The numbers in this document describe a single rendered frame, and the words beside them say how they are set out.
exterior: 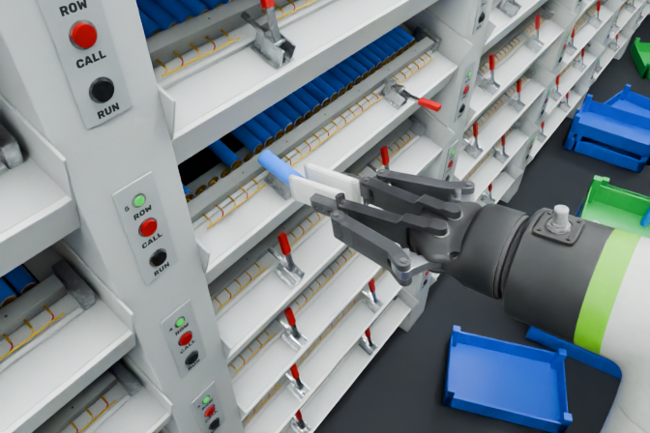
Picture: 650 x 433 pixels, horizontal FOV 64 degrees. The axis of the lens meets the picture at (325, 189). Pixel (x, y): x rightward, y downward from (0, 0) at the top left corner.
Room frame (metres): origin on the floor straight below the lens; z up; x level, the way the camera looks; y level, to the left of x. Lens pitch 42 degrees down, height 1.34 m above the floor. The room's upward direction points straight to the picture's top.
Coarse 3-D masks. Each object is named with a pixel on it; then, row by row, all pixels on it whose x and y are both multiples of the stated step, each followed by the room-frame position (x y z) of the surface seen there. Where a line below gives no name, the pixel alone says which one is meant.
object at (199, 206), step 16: (416, 48) 0.82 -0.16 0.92; (400, 64) 0.77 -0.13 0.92; (416, 64) 0.79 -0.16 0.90; (368, 80) 0.71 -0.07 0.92; (352, 96) 0.67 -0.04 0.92; (320, 112) 0.62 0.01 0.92; (336, 112) 0.63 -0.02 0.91; (352, 112) 0.65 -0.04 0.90; (304, 128) 0.59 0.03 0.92; (320, 128) 0.61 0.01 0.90; (272, 144) 0.54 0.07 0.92; (288, 144) 0.55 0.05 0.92; (256, 160) 0.51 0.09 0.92; (240, 176) 0.48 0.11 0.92; (256, 176) 0.51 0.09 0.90; (208, 192) 0.45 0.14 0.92; (224, 192) 0.46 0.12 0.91; (192, 208) 0.43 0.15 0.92; (208, 208) 0.44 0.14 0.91
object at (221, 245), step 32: (416, 32) 0.88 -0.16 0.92; (448, 32) 0.86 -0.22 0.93; (448, 64) 0.84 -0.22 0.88; (416, 96) 0.73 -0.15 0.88; (352, 128) 0.63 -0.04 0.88; (384, 128) 0.65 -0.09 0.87; (288, 160) 0.55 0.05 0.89; (320, 160) 0.56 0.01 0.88; (352, 160) 0.60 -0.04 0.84; (192, 192) 0.47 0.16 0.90; (256, 192) 0.49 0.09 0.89; (224, 224) 0.43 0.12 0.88; (256, 224) 0.44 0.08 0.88; (224, 256) 0.39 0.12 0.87
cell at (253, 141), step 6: (240, 126) 0.57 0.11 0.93; (234, 132) 0.56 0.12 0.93; (240, 132) 0.56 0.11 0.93; (246, 132) 0.56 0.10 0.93; (240, 138) 0.55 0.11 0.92; (246, 138) 0.55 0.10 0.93; (252, 138) 0.55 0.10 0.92; (246, 144) 0.55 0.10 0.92; (252, 144) 0.54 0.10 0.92; (258, 144) 0.55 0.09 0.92; (252, 150) 0.54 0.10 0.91
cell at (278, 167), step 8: (264, 152) 0.44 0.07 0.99; (264, 160) 0.44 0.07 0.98; (272, 160) 0.43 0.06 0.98; (280, 160) 0.44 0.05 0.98; (272, 168) 0.43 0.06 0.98; (280, 168) 0.43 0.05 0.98; (288, 168) 0.43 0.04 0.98; (280, 176) 0.42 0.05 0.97; (288, 176) 0.42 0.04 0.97; (288, 184) 0.41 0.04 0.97
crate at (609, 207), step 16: (592, 192) 0.97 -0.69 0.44; (608, 192) 0.97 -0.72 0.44; (624, 192) 0.95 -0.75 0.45; (592, 208) 0.95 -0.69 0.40; (608, 208) 0.95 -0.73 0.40; (624, 208) 0.94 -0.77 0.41; (640, 208) 0.93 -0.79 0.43; (608, 224) 0.89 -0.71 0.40; (624, 224) 0.89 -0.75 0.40; (640, 224) 0.89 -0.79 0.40
